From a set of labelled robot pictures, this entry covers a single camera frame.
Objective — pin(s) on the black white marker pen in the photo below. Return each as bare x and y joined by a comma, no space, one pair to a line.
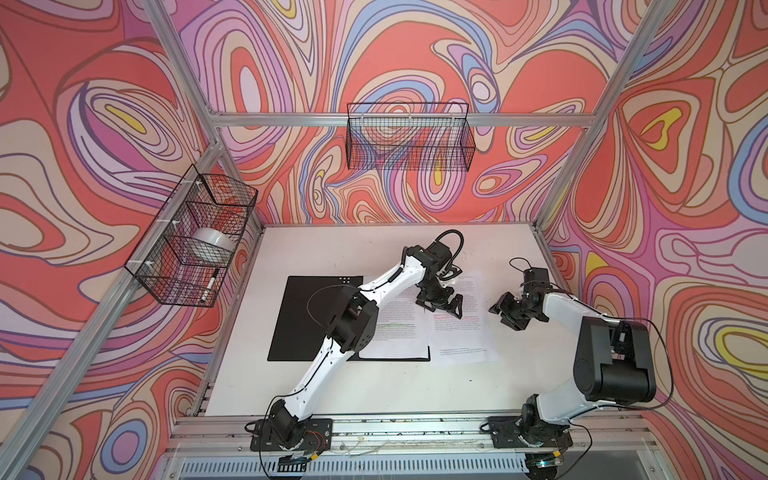
209,287

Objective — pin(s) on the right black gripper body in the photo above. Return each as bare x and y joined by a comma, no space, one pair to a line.
516,311

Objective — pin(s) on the paper sheet green highlight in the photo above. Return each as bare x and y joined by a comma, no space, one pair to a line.
401,331

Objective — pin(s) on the white tape roll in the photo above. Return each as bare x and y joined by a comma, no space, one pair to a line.
210,244

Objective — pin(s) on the green circuit board right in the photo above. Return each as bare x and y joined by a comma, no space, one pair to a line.
544,460

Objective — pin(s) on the aluminium front rail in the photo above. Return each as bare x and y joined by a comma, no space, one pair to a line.
370,434

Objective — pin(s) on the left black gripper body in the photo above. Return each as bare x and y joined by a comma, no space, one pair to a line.
436,296

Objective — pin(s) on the black wire basket wall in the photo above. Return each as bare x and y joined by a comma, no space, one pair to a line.
164,265
409,136

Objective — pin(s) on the green circuit board left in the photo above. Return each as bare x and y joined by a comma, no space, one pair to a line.
292,464

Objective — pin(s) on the paper sheet pink highlight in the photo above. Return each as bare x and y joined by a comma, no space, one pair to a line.
448,355

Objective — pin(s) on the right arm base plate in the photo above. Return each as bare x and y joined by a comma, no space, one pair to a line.
515,432

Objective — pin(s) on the white RAY file folder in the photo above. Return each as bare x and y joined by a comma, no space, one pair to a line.
304,315

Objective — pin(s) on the green circuit board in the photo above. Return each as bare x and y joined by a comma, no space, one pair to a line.
292,464
544,460

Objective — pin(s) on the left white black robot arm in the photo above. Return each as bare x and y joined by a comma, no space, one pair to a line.
352,327

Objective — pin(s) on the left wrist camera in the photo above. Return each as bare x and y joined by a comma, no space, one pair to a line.
454,271

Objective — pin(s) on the black wire basket left wall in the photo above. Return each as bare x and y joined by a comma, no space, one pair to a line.
164,265

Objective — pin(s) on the black wire basket back wall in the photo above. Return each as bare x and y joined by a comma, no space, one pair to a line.
409,136

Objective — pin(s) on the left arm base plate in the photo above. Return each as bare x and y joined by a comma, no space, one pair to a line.
312,435

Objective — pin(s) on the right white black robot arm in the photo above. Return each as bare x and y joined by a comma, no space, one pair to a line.
613,364

